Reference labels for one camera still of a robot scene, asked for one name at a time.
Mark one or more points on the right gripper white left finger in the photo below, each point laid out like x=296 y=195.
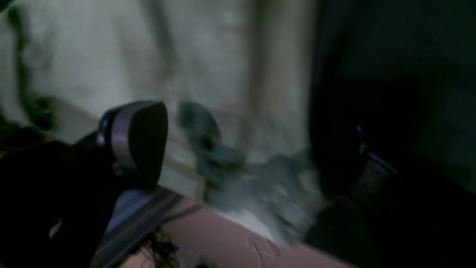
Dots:
x=57 y=199

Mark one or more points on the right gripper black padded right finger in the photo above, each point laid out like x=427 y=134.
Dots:
x=391 y=215

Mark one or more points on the light green T-shirt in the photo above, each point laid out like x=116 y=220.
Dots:
x=233 y=75

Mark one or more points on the black table cloth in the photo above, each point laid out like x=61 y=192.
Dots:
x=404 y=70

